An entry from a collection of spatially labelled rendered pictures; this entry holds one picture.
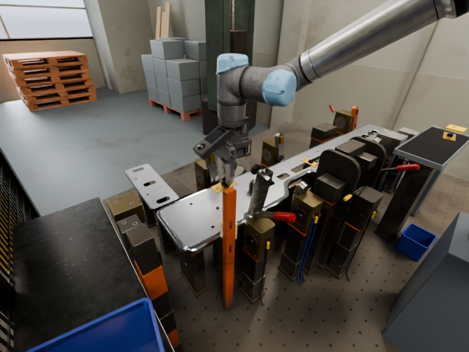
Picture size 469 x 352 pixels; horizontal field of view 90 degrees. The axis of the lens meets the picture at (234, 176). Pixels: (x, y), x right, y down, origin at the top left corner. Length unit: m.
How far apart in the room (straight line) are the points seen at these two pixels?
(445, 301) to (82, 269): 0.86
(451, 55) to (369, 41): 2.64
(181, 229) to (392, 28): 0.67
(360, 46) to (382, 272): 0.85
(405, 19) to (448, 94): 2.67
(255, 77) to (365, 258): 0.88
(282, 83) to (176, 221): 0.49
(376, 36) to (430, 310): 0.66
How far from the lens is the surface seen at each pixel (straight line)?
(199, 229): 0.72
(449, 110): 3.27
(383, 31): 0.60
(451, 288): 0.78
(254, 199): 0.61
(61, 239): 0.78
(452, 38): 3.22
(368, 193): 0.84
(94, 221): 0.79
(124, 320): 0.45
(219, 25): 3.20
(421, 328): 0.91
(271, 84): 0.53
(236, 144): 0.65
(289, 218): 0.56
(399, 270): 1.20
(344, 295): 1.03
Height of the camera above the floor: 1.52
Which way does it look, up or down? 34 degrees down
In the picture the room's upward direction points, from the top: 2 degrees clockwise
